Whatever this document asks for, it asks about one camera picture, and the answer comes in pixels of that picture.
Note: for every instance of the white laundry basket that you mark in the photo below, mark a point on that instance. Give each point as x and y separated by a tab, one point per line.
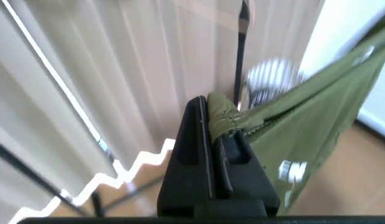
267	77

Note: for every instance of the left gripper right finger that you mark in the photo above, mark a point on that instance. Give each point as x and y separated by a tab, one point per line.
245	180

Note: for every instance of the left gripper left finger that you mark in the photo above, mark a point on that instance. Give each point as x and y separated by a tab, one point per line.
186	161

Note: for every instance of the black clothes rack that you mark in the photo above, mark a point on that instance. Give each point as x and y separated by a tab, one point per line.
240	62

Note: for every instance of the beige curtain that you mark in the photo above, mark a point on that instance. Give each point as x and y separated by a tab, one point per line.
133	62

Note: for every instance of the green sleeveless shirt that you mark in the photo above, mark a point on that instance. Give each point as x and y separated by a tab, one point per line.
304	124

